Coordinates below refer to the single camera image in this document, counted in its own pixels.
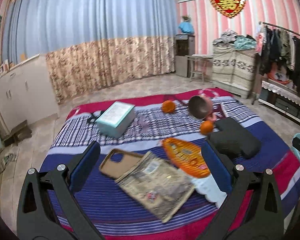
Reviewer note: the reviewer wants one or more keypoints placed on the red gold heart decoration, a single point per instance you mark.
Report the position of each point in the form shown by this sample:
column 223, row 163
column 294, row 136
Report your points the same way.
column 227, row 1

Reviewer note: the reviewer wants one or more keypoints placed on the blue and floral curtain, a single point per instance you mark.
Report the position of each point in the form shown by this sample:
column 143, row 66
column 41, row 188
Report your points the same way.
column 90, row 30

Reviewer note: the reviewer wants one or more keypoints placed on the low cabinet with lace cloth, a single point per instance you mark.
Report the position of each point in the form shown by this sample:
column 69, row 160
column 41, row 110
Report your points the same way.
column 285, row 100

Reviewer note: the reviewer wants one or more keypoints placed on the pink metal cup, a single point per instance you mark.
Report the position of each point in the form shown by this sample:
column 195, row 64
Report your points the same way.
column 200, row 106

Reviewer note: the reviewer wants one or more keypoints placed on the small grey table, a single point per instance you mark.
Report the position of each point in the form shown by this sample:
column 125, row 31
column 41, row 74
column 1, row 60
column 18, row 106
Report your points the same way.
column 200, row 57

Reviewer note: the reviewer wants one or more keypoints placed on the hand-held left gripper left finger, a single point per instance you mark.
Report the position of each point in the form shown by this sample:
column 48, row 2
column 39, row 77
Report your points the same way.
column 85, row 165

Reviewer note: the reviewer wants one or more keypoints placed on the grey water dispenser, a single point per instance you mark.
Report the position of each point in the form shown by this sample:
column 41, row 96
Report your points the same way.
column 182, row 55

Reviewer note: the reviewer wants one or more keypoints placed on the blue wrapped plant vase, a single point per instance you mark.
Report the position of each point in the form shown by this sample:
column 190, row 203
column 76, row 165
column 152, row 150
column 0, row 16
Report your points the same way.
column 186, row 27

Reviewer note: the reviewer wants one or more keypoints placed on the teal cardboard box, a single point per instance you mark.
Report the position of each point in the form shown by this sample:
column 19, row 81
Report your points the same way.
column 115, row 120

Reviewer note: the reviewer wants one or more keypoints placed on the small wooden stool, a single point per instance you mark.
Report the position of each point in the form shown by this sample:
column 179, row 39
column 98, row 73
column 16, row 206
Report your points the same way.
column 16, row 132

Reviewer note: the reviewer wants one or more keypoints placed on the row of hanging clothes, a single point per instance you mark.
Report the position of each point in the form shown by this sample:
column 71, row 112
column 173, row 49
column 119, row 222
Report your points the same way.
column 285, row 52

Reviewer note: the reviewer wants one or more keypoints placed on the metal clothes rack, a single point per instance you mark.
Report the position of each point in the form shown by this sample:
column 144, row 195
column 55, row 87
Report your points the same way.
column 282, row 28

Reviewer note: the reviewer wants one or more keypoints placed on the patterned slippers pair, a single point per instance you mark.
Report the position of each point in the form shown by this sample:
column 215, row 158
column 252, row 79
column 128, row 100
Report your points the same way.
column 8, row 162

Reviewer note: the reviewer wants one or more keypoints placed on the pink printed hanging bag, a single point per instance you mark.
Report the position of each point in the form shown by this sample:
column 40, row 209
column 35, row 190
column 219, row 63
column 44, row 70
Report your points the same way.
column 259, row 41

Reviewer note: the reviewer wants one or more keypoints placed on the black zip pouch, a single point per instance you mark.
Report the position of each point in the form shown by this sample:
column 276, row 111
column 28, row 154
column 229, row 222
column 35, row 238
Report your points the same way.
column 235, row 137

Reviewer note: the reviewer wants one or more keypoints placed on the white scalloped paper card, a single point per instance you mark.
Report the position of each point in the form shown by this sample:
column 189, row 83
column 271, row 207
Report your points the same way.
column 205, row 187

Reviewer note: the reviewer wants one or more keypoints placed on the pile of folded clothes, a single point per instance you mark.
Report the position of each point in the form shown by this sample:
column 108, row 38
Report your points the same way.
column 232, row 40

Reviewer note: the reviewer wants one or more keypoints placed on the brown phone case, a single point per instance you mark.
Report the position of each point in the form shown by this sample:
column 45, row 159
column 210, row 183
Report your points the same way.
column 110, row 170

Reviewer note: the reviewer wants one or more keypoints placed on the orange fruit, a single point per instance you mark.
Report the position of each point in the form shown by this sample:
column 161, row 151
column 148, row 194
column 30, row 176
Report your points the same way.
column 206, row 127
column 168, row 106

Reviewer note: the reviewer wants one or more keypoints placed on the cabinet under patterned cloth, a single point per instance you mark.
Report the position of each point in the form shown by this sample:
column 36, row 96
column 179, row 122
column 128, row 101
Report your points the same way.
column 232, row 67

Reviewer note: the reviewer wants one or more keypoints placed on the white cabinet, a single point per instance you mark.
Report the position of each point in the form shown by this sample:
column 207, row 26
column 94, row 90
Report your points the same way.
column 22, row 92

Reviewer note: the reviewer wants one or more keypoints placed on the small black object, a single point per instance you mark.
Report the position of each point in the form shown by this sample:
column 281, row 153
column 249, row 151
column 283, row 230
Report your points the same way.
column 93, row 117

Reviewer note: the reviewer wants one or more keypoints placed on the grey patterned packet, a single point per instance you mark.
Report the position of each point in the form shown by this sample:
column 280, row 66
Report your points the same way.
column 160, row 192

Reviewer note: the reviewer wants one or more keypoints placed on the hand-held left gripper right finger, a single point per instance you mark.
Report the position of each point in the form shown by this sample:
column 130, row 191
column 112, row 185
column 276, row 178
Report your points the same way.
column 216, row 162

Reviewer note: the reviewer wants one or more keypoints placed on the orange snack wrapper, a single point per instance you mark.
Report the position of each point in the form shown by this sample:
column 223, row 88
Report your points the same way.
column 185, row 155

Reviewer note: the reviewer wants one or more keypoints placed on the striped red blue blanket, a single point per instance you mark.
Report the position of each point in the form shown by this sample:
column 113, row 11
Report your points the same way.
column 110, row 205

